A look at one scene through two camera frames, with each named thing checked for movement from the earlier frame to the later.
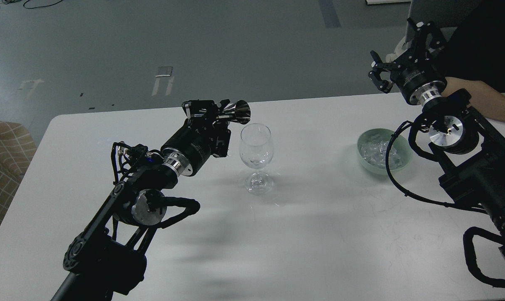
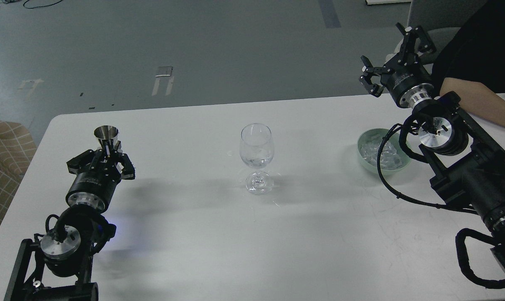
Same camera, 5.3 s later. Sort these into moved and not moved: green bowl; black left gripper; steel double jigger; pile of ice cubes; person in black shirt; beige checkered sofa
Moved: steel double jigger; black left gripper
Not moved: person in black shirt; green bowl; beige checkered sofa; pile of ice cubes
